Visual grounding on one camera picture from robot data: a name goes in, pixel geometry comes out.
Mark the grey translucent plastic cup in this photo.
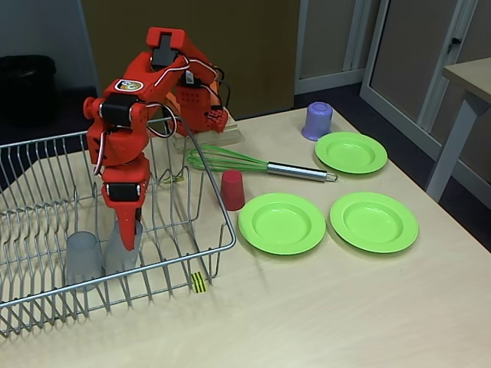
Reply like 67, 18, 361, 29
64, 230, 104, 292
102, 220, 143, 275

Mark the red plastic cup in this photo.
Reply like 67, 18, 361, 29
220, 169, 246, 211

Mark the purple plastic mug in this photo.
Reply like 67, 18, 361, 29
301, 101, 334, 141

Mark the yellow black striped tape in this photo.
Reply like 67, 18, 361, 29
190, 271, 209, 295

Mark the orange table clamp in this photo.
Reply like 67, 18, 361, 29
163, 90, 183, 116

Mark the wooden base block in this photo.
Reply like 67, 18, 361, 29
170, 117, 242, 154

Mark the black trash bin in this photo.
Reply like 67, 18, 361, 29
0, 55, 58, 127

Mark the green plastic plate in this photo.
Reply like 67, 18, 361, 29
315, 132, 389, 176
328, 191, 420, 254
237, 192, 327, 255

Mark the brown partition board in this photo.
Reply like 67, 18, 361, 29
81, 0, 300, 126

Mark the grey cabinet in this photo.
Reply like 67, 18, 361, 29
294, 0, 491, 181

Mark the beige side table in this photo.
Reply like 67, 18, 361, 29
424, 57, 491, 202

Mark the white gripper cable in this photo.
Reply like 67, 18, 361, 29
93, 128, 110, 178

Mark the metal wire dish rack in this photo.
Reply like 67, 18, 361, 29
0, 114, 237, 338

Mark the black base cable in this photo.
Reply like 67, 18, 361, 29
213, 67, 232, 114

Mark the green whisk with metal handle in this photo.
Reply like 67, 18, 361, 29
186, 144, 339, 184

